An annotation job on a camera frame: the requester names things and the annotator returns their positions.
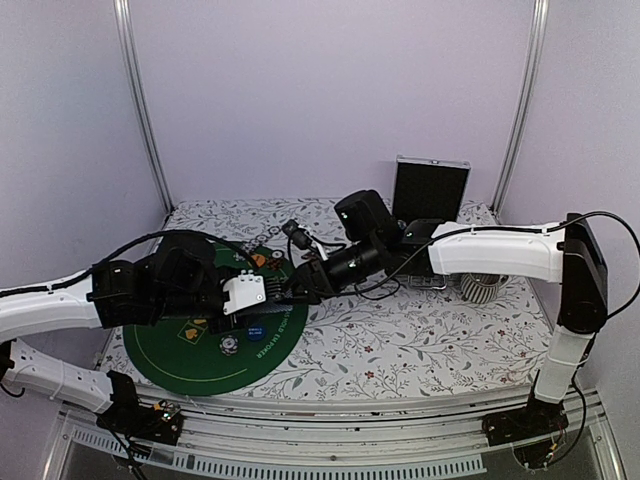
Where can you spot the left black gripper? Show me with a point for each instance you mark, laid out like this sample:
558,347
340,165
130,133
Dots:
220,327

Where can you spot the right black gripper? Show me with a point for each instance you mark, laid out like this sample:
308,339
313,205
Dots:
314,276

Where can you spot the blue small blind button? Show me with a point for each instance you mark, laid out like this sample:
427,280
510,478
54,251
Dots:
256,333

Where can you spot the red poker chip stack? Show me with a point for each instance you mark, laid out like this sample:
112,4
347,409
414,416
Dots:
275,260

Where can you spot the orange big blind button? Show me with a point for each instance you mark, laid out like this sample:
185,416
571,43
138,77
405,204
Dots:
259,259

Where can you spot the blue playing card deck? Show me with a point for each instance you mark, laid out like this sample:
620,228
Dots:
269,307

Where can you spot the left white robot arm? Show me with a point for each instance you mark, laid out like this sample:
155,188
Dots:
190,275

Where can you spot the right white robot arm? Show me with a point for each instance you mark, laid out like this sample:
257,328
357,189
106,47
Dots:
565,253

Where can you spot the round green poker mat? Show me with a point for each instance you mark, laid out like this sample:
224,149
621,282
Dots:
183,357

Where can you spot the floral white tablecloth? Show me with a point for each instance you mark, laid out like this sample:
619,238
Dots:
400,342

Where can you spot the aluminium poker chip case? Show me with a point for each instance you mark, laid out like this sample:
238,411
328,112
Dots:
428,188

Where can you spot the striped ceramic mug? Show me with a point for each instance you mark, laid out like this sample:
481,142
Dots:
481,288

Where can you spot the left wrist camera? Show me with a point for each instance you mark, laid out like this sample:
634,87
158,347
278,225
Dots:
243,291

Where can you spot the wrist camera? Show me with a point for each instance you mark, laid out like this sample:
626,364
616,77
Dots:
243,291
303,239

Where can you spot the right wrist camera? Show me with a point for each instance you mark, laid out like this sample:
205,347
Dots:
303,239

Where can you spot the front aluminium rail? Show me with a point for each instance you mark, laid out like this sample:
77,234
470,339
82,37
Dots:
231,437

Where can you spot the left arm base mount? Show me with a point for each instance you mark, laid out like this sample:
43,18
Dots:
161,423

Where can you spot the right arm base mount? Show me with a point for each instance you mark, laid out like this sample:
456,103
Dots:
542,425

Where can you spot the left aluminium frame post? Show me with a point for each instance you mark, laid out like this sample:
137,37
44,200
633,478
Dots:
124,26

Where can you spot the aluminium frame post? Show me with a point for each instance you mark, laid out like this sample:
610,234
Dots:
124,26
531,67

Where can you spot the right aluminium frame post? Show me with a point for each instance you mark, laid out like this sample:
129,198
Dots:
531,67

